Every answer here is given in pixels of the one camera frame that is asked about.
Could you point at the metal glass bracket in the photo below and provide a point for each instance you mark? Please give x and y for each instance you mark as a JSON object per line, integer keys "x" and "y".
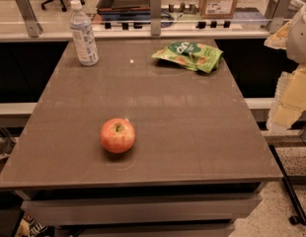
{"x": 32, "y": 25}
{"x": 155, "y": 17}
{"x": 275, "y": 14}

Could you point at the right metal glass bracket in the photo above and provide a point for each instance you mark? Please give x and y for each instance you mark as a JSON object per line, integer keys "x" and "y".
{"x": 275, "y": 14}

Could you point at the red yellow apple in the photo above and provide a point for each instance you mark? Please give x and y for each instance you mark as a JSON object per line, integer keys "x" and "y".
{"x": 117, "y": 135}

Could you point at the green snack chip bag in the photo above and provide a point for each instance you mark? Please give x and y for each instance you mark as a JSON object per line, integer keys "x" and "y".
{"x": 191, "y": 55}

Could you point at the grey cabinet drawer front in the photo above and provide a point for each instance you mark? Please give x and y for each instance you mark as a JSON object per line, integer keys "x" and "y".
{"x": 141, "y": 209}

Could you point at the left metal glass bracket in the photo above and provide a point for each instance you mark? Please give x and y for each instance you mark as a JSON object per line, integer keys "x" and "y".
{"x": 32, "y": 25}

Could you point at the clear blue plastic water bottle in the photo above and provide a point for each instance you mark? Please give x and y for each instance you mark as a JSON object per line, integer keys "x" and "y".
{"x": 83, "y": 35}

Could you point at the brown cardboard box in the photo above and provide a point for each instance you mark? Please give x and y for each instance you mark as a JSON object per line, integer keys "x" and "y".
{"x": 217, "y": 9}

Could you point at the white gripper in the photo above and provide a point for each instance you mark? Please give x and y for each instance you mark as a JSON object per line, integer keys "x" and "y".
{"x": 301, "y": 37}

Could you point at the colourful package on floor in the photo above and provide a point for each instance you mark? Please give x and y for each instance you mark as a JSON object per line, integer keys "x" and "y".
{"x": 28, "y": 227}

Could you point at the black floor bar with wheel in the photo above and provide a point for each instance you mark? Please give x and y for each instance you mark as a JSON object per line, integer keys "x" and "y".
{"x": 289, "y": 181}

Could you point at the middle metal glass bracket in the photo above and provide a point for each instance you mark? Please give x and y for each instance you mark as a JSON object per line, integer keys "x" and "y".
{"x": 155, "y": 17}

